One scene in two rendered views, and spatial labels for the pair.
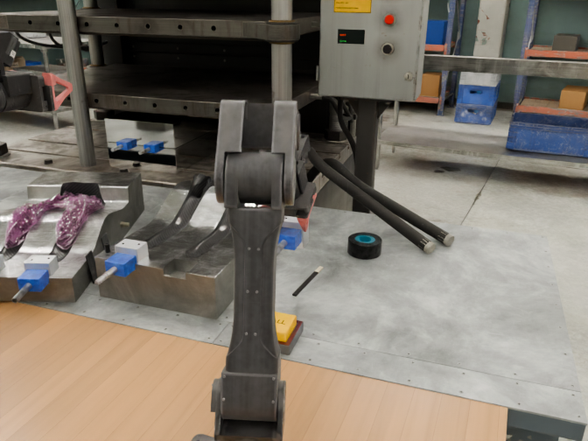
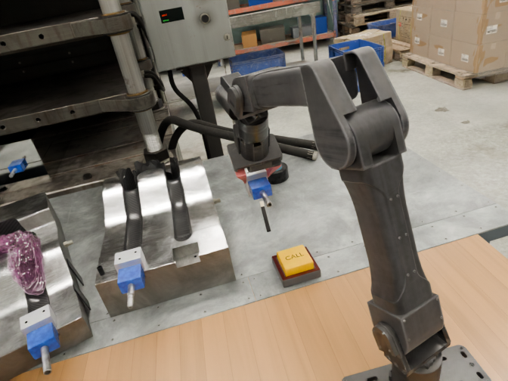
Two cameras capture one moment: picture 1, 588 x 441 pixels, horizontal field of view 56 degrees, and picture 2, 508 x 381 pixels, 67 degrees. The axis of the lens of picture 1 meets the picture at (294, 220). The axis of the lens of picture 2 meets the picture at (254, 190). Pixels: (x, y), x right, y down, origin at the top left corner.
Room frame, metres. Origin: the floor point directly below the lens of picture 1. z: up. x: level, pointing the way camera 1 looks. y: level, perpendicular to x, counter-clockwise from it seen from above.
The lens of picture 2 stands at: (0.32, 0.36, 1.36)
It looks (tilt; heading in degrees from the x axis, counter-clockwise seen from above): 30 degrees down; 333
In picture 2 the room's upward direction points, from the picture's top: 10 degrees counter-clockwise
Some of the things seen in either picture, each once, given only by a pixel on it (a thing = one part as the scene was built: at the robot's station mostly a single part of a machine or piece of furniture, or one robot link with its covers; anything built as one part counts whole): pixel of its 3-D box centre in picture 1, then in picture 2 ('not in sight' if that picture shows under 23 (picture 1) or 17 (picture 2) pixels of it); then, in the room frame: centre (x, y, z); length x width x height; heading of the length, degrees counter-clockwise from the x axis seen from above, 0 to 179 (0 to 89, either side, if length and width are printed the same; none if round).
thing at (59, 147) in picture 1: (178, 151); (26, 164); (2.19, 0.48, 0.76); 1.30 x 0.84 x 0.07; 72
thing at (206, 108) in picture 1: (178, 103); (9, 120); (2.18, 0.46, 0.96); 1.29 x 0.83 x 0.18; 72
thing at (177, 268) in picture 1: (180, 274); (187, 258); (0.93, 0.22, 0.87); 0.05 x 0.05 x 0.04; 72
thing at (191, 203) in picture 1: (203, 210); (151, 197); (1.15, 0.20, 0.92); 0.35 x 0.16 x 0.09; 162
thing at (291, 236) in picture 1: (285, 240); (261, 190); (0.95, 0.01, 0.94); 0.13 x 0.05 x 0.05; 162
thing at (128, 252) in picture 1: (117, 267); (131, 282); (0.92, 0.33, 0.89); 0.13 x 0.05 x 0.05; 162
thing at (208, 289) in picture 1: (212, 227); (161, 209); (1.16, 0.19, 0.87); 0.50 x 0.26 x 0.14; 162
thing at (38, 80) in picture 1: (10, 94); not in sight; (1.00, 0.51, 1.20); 0.10 x 0.07 x 0.07; 69
